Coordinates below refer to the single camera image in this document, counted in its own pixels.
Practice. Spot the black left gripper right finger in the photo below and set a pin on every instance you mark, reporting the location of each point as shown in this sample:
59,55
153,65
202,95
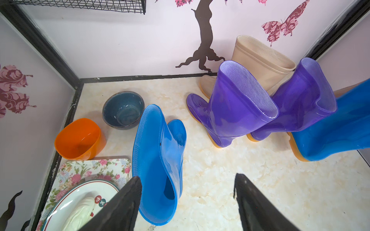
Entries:
257,213

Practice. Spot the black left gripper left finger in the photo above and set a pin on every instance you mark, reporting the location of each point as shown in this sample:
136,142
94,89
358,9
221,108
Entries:
121,211

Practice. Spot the blue rain boot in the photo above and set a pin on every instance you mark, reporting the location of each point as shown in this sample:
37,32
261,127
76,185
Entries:
158,155
346,130

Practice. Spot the purple rain boot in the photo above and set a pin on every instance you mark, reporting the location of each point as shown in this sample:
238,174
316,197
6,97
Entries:
303,100
238,105

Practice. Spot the beige rain boot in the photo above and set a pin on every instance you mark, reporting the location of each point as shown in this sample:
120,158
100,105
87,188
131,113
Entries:
267,65

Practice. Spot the white green vegetable toy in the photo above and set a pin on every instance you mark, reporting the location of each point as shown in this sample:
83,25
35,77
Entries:
80,215

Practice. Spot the orange plastic cup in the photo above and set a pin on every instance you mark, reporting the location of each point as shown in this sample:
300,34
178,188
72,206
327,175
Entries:
80,140

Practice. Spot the grey blue ceramic bowl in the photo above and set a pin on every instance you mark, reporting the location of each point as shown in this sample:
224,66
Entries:
123,110

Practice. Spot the black wire basket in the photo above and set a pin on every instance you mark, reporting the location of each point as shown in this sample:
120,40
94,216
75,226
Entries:
102,5

